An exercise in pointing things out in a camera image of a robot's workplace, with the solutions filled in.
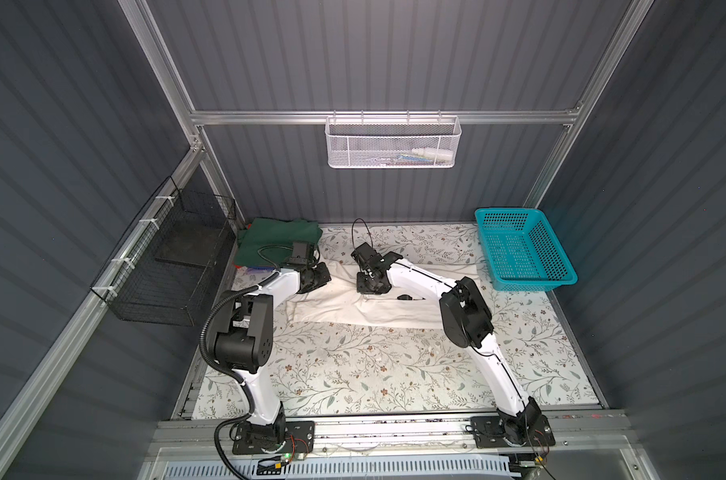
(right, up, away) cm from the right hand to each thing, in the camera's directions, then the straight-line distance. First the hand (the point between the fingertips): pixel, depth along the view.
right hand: (366, 289), depth 101 cm
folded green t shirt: (-36, +16, +5) cm, 39 cm away
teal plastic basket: (+59, +13, +11) cm, 61 cm away
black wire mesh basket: (-50, +9, -28) cm, 58 cm away
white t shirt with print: (-9, -3, -4) cm, 10 cm away
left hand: (-14, +5, -2) cm, 15 cm away
